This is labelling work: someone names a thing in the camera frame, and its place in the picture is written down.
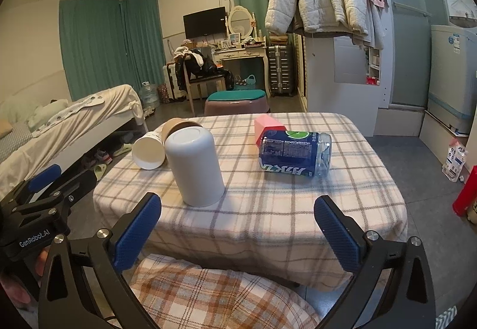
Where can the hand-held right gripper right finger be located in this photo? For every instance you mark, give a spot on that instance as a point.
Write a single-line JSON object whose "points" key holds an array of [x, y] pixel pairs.
{"points": [[337, 236]]}

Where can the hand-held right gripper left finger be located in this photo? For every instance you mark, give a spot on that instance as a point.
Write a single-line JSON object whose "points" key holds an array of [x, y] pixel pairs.
{"points": [[136, 234]]}

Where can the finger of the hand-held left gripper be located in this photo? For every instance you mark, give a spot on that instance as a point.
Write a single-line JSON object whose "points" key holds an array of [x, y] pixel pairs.
{"points": [[44, 177], [76, 183]]}

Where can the blue labelled plastic bottle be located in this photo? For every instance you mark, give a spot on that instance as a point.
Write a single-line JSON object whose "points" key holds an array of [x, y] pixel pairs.
{"points": [[294, 159]]}

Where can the white paper cup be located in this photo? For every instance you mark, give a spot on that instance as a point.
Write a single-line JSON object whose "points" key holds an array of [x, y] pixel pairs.
{"points": [[149, 153]]}

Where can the tall white cup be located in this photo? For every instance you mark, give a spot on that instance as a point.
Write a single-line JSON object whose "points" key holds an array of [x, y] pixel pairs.
{"points": [[193, 168]]}

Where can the brown paper cup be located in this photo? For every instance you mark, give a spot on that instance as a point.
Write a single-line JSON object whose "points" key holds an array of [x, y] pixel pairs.
{"points": [[175, 128]]}

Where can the person's left hand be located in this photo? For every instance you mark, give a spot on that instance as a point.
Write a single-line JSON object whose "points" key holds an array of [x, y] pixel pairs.
{"points": [[15, 293]]}

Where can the pale green slipper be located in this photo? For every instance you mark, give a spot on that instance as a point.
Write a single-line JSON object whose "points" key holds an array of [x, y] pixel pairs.
{"points": [[100, 172], [122, 150]]}

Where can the white bed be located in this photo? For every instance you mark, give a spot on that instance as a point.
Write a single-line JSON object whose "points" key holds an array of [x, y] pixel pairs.
{"points": [[56, 150]]}

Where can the grey checked pillow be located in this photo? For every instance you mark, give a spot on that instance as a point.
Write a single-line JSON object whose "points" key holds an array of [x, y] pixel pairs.
{"points": [[13, 141]]}

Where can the pale green pillow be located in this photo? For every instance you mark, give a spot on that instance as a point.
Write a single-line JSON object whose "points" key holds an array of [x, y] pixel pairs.
{"points": [[46, 113]]}

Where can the plaid tablecloth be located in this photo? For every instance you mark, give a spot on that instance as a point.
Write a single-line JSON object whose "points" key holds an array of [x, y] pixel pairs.
{"points": [[261, 213]]}

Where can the beige blanket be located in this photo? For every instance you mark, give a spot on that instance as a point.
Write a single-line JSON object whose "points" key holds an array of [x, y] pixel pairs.
{"points": [[104, 101]]}

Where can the person's plaid pants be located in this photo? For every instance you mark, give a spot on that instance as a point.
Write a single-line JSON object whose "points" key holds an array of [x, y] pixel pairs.
{"points": [[208, 295]]}

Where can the large water jug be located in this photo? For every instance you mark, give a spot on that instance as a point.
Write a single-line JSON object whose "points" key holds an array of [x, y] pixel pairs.
{"points": [[149, 96]]}

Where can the pink box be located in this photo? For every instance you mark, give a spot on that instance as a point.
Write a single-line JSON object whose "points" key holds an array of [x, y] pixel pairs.
{"points": [[266, 126]]}

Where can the red cylinder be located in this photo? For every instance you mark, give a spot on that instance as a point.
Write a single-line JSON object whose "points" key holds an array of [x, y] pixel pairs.
{"points": [[465, 195]]}

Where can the wide green curtain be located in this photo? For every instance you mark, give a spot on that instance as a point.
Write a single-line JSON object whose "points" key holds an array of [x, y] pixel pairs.
{"points": [[93, 49]]}

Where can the white suitcase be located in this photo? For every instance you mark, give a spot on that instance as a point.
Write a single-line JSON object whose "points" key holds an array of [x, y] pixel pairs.
{"points": [[171, 83]]}

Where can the white printed packet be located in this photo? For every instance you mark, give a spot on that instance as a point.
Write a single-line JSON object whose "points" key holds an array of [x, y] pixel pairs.
{"points": [[455, 161]]}

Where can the white cabinet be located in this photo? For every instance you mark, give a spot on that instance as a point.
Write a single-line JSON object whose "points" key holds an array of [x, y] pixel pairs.
{"points": [[335, 90]]}

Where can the narrow green curtain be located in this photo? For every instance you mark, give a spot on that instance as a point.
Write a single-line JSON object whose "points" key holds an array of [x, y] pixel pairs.
{"points": [[143, 34]]}

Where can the pink stool with green cushion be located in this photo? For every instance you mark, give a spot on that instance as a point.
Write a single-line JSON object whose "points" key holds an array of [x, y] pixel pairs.
{"points": [[234, 101]]}

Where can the wooden chair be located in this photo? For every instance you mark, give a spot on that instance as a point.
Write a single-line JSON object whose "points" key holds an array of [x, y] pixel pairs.
{"points": [[208, 81]]}

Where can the pile of clothes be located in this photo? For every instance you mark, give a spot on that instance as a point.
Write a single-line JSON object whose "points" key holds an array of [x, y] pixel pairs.
{"points": [[195, 60]]}

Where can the silver black suitcase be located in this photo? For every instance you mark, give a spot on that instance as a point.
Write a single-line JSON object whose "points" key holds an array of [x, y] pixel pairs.
{"points": [[281, 70]]}

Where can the teal basket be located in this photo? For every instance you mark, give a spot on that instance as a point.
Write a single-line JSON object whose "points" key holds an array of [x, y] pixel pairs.
{"points": [[246, 84]]}

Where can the black television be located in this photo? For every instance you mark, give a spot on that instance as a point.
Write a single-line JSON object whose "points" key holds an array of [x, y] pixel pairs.
{"points": [[204, 22]]}

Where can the white dressing table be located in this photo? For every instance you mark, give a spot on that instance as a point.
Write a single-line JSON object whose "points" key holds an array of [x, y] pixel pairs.
{"points": [[242, 53]]}

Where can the frosted glass door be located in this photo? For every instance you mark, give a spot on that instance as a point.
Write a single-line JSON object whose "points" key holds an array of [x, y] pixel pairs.
{"points": [[410, 34]]}

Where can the oval white mirror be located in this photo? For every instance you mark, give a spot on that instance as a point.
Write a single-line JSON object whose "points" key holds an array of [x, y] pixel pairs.
{"points": [[240, 21]]}

